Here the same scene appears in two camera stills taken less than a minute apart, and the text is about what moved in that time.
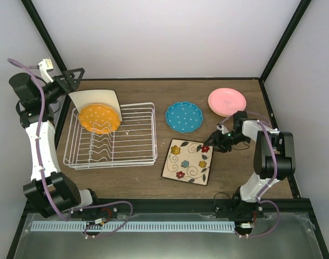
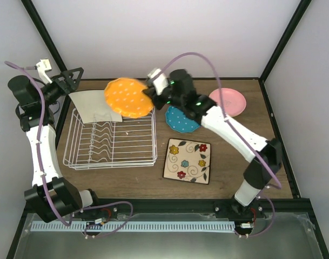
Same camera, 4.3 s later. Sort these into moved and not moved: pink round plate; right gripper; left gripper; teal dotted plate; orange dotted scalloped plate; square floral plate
Moved: orange dotted scalloped plate; right gripper
Not moved: left gripper; square floral plate; teal dotted plate; pink round plate
